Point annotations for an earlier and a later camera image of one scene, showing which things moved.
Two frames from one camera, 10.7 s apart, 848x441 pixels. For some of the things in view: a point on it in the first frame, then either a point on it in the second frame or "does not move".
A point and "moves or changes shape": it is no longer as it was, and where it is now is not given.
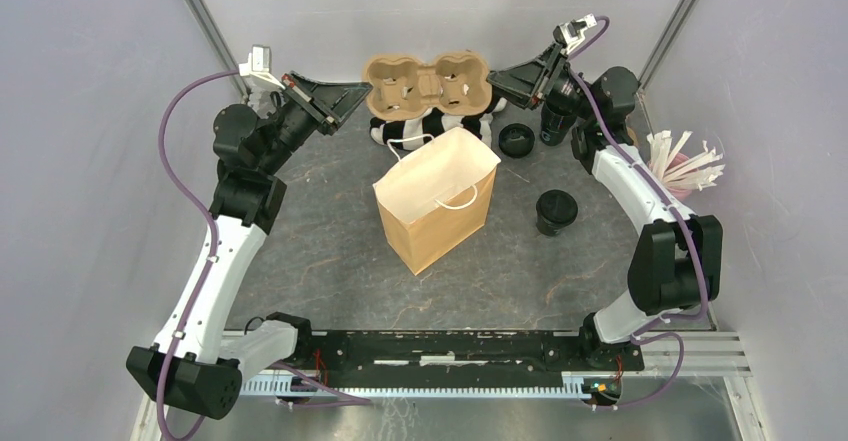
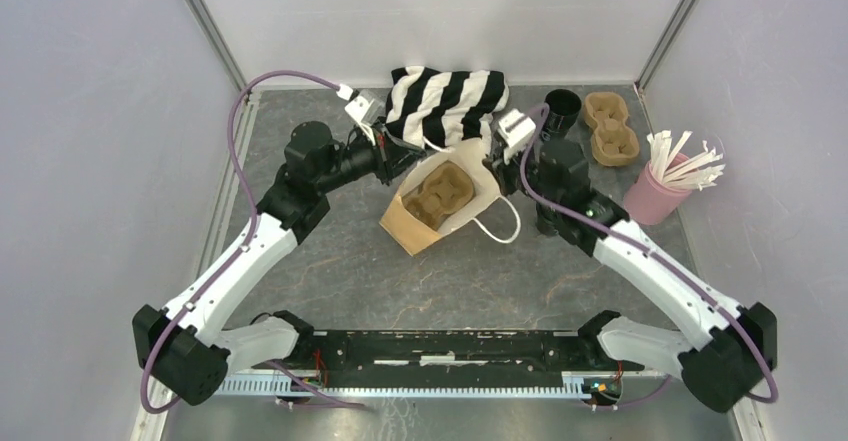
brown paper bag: x=438 y=197 moves or changes shape
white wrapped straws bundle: x=689 y=170 does not move
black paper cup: x=558 y=114 does not move
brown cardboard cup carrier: x=401 y=88 -> x=441 y=193
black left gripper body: x=307 y=113 -> x=385 y=166
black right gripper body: x=559 y=80 -> x=509 y=176
